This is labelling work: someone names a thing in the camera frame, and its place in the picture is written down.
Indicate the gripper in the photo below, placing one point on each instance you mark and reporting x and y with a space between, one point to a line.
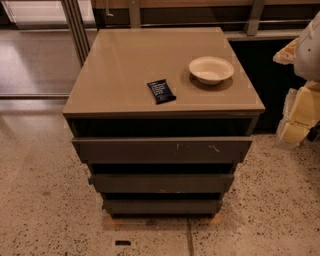
309 53

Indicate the grey top drawer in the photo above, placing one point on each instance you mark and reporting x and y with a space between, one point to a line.
176 150

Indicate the grey drawer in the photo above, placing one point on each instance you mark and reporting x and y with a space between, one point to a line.
114 207
176 150
162 183

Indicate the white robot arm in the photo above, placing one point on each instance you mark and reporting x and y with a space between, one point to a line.
307 58

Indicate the grey drawer cabinet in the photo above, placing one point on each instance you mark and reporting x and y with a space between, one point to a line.
111 99

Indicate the grey bottom drawer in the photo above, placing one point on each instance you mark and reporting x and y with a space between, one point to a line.
114 207

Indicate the grey middle drawer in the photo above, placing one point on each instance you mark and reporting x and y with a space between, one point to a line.
162 183

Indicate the white paper bowl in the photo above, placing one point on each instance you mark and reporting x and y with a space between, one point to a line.
211 70

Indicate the dark blue snack bar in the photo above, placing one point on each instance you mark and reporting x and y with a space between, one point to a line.
161 91

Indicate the metal railing frame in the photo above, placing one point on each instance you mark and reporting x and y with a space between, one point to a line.
250 25

